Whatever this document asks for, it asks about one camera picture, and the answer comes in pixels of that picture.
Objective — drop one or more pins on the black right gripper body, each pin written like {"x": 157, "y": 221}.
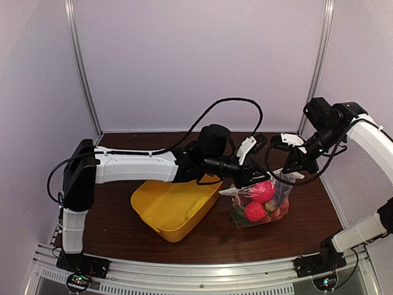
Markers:
{"x": 312, "y": 164}

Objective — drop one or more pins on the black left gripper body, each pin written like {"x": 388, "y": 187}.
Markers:
{"x": 214, "y": 164}

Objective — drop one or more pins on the clear polka dot zip bag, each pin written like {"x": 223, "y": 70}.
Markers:
{"x": 261, "y": 203}

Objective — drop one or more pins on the pink red toy fruit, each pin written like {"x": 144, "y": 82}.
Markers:
{"x": 254, "y": 211}

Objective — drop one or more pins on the yellow plastic basket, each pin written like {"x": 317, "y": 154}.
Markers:
{"x": 162, "y": 206}

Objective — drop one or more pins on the green toy pepper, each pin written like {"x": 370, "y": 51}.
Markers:
{"x": 237, "y": 214}

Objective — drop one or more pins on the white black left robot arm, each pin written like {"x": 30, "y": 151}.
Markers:
{"x": 91, "y": 165}

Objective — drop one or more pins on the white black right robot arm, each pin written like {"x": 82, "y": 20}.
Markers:
{"x": 352, "y": 155}

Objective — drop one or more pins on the yellow toy corn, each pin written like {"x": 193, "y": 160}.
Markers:
{"x": 199, "y": 203}

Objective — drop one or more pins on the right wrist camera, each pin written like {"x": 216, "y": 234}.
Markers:
{"x": 288, "y": 141}

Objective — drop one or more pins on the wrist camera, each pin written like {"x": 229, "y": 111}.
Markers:
{"x": 288, "y": 141}
{"x": 251, "y": 145}

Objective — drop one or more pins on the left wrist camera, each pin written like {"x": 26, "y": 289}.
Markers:
{"x": 251, "y": 145}

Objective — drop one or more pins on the right aluminium corner post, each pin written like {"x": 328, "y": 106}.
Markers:
{"x": 326, "y": 30}

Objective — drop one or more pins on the aluminium corner post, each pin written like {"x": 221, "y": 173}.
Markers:
{"x": 326, "y": 30}
{"x": 80, "y": 66}

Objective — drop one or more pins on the front aluminium rail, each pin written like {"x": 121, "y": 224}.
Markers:
{"x": 276, "y": 276}

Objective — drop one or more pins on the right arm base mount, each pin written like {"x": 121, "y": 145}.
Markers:
{"x": 314, "y": 265}

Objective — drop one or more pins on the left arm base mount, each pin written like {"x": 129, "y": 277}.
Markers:
{"x": 81, "y": 264}

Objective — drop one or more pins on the left aluminium corner post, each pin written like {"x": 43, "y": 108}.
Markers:
{"x": 80, "y": 66}

